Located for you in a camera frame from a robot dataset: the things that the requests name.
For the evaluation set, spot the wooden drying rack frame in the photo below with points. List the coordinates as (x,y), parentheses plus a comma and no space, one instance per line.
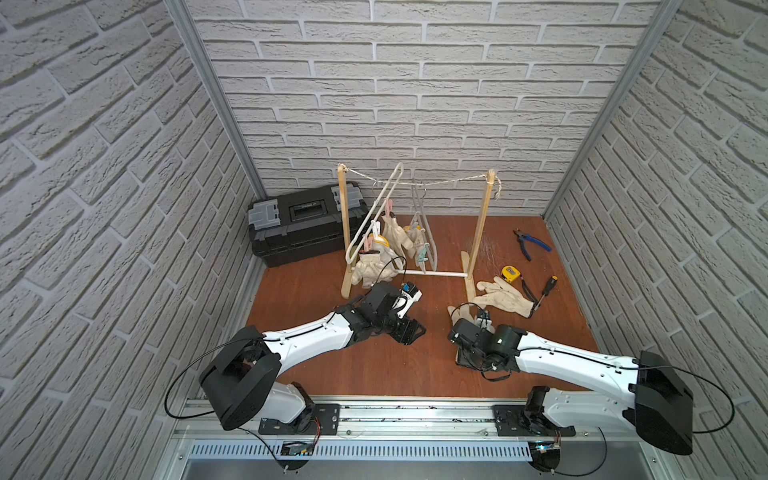
(493,188)

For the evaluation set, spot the black plastic toolbox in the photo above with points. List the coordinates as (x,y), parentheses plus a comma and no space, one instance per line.
(296,226)

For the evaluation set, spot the black yellow screwdriver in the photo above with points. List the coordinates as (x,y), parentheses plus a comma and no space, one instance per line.
(549,286)

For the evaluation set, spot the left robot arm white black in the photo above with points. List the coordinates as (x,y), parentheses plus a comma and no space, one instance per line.
(241,381)

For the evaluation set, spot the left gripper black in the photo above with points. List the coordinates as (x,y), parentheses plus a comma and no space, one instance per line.
(405,327)

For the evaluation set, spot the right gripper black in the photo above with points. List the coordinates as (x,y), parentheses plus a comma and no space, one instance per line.
(462,360)

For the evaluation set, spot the aluminium rail base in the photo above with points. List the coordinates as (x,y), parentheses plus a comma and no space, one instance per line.
(370,428)

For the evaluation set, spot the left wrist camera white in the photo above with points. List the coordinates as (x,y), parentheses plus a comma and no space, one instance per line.
(407,296)

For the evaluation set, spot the cream glove dark cuff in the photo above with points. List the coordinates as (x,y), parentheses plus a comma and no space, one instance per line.
(397,237)

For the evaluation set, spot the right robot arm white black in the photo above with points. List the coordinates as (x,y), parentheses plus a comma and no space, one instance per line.
(644,395)

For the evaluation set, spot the cream glove red-black cuff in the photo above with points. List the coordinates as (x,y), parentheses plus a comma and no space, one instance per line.
(464,312)

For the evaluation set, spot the white glove yellow cuff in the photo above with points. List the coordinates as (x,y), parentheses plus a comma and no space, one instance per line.
(384,252)

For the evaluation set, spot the yellow tape measure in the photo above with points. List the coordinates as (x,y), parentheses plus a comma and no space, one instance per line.
(510,274)

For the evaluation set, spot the white clip hanger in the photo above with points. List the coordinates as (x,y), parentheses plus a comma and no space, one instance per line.
(353,244)

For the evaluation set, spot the grey clip hanger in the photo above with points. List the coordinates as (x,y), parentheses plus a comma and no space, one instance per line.
(420,217)

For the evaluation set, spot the blue handled pliers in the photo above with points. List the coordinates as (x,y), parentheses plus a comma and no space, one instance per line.
(524,238)

